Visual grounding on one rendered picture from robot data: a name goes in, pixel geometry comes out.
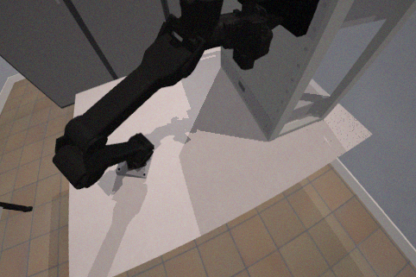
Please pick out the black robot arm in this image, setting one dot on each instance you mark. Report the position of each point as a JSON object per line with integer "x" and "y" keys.
{"x": 166, "y": 62}

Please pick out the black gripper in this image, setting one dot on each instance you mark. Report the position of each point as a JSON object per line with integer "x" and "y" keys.
{"x": 248, "y": 8}

